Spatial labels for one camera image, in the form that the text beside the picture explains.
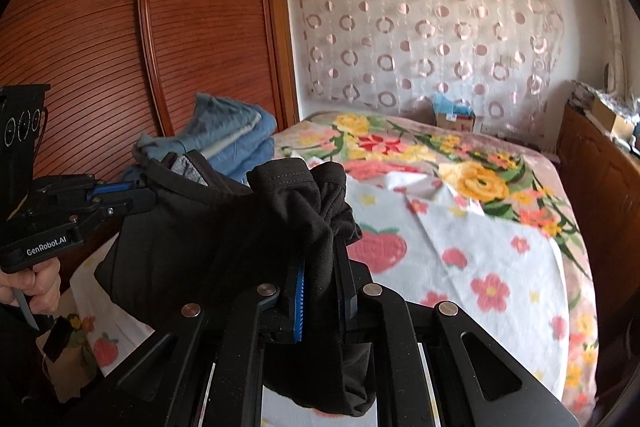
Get lace window curtain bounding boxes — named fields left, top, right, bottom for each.
left=582, top=0, right=636, bottom=98

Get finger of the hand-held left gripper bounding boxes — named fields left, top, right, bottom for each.
left=90, top=179, right=148, bottom=200
left=70, top=189, right=158, bottom=223

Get blue folded jeans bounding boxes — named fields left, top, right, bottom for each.
left=202, top=109, right=278, bottom=185

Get floral blanket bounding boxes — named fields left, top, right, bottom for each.
left=272, top=109, right=601, bottom=418

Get person's left hand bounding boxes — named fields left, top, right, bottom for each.
left=0, top=249, right=63, bottom=315

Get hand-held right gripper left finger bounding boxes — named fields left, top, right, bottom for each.
left=65, top=257, right=308, bottom=427

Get small cardboard box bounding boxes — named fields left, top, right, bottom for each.
left=434, top=109, right=477, bottom=135

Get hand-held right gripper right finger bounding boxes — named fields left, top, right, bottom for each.
left=335, top=257, right=581, bottom=427

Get black pants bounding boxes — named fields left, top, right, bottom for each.
left=94, top=151, right=378, bottom=418

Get circle-patterned sheer curtain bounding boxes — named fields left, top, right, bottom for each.
left=292, top=0, right=566, bottom=118

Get wooden cabinet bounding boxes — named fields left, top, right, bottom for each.
left=555, top=104, right=640, bottom=408

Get strawberry print bed sheet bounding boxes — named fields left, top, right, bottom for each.
left=50, top=167, right=571, bottom=427

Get grey-blue folded jeans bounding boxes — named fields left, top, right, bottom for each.
left=132, top=93, right=263, bottom=162

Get large cardboard box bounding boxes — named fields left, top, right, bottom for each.
left=590, top=97, right=636, bottom=138

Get wooden wardrobe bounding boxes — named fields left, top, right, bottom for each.
left=0, top=0, right=301, bottom=268

